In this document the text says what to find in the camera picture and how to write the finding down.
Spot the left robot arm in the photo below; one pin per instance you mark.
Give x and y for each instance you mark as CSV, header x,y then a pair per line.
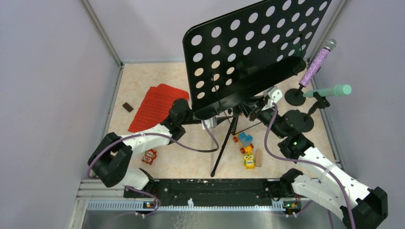
x,y
110,161

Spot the red owl block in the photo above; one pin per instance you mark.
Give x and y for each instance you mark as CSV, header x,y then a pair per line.
x,y
149,156

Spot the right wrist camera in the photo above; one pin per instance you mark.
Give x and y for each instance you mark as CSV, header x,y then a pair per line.
x,y
271,95

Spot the yellow owl block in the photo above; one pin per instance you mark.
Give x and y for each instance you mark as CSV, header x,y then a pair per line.
x,y
249,161

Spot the purple glitter microphone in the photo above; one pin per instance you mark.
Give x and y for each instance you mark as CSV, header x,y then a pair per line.
x,y
316,63

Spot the wooden block near owl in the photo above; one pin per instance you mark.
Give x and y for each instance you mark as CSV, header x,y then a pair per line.
x,y
259,158

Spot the toy block car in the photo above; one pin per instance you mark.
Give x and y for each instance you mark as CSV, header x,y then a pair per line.
x,y
245,142

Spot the green microphone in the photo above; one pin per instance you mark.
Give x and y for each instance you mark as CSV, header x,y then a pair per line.
x,y
338,90

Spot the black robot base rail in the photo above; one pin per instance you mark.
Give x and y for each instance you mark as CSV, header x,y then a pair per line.
x,y
221,193

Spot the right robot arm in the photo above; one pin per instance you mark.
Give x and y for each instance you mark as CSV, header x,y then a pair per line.
x,y
354,203

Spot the black music stand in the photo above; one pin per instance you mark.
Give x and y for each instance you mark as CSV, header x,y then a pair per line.
x,y
236,56

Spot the black round mic stand front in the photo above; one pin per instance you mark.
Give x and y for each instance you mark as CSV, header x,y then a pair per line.
x,y
321,103

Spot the black round mic stand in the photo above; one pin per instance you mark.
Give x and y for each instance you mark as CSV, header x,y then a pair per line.
x,y
294,96
321,103

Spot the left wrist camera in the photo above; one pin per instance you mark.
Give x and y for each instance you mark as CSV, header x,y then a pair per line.
x,y
210,123

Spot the red sheet music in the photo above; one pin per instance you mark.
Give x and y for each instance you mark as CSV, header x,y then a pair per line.
x,y
155,106

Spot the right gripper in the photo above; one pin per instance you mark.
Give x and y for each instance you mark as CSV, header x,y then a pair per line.
x,y
252,109

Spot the dark brown small block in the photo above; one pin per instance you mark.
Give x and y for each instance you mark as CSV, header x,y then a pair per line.
x,y
127,107

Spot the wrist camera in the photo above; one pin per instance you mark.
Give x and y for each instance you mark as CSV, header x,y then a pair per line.
x,y
210,123
271,95

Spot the black round mic stand rear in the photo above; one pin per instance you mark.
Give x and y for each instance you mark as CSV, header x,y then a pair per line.
x,y
294,96

